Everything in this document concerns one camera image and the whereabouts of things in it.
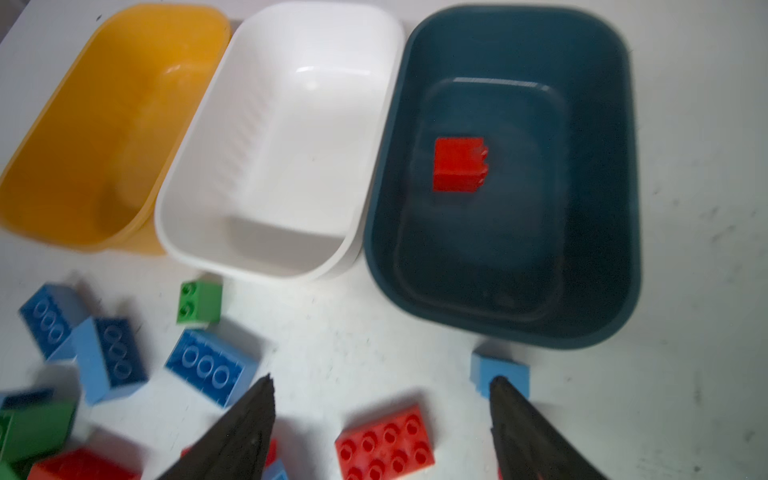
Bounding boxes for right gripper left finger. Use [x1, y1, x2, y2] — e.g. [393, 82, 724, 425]
[159, 375, 276, 480]

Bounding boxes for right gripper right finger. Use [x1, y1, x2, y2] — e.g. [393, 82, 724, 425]
[489, 376, 605, 480]

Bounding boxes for small light blue lego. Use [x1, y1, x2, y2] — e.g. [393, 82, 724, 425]
[470, 352, 530, 399]

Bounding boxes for small green lego brick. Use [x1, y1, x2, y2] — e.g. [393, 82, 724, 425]
[176, 280, 223, 324]

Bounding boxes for light blue lego brick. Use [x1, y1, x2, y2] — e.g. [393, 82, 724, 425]
[72, 316, 148, 406]

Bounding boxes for green lego brick top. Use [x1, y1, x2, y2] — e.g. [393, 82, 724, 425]
[1, 401, 77, 463]

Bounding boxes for dark teal plastic bin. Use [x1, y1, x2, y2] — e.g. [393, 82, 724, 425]
[364, 5, 641, 349]

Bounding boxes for white plastic bin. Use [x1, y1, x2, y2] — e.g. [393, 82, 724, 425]
[154, 1, 406, 283]

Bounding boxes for red square lego brick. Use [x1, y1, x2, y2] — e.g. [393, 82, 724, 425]
[432, 137, 489, 193]

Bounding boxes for yellow plastic bin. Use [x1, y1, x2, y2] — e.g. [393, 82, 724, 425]
[1, 2, 232, 255]

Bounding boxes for red lego brick studs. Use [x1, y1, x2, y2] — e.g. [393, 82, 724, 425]
[27, 448, 142, 480]

